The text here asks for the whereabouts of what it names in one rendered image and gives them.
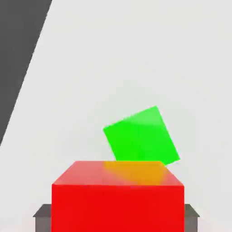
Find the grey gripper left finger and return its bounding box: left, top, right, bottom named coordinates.
left=33, top=203, right=53, bottom=232

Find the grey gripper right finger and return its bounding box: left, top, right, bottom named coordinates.
left=184, top=203, right=200, bottom=232

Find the small red cube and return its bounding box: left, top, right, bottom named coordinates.
left=51, top=160, right=185, bottom=232

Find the small green cube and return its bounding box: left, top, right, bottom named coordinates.
left=102, top=105, right=181, bottom=166

